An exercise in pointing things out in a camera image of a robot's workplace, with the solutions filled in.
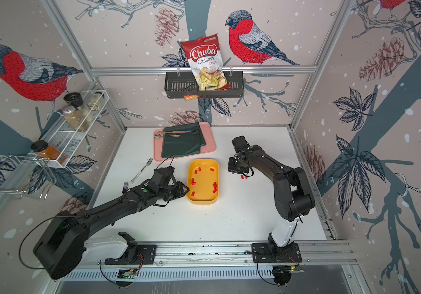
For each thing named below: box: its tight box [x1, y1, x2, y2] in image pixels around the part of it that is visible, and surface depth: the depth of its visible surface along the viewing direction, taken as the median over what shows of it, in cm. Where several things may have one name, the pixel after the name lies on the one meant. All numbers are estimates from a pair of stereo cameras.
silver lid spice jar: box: [61, 105, 89, 133], surface depth 74 cm
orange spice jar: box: [30, 139, 67, 165], surface depth 62 cm
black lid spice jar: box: [63, 91, 84, 109], surface depth 75 cm
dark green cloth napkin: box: [160, 121, 207, 159], surface depth 116 cm
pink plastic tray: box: [153, 121, 217, 162], surface depth 116 cm
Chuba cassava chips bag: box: [180, 33, 231, 102], surface depth 86 cm
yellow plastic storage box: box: [186, 158, 220, 205], surface depth 97 cm
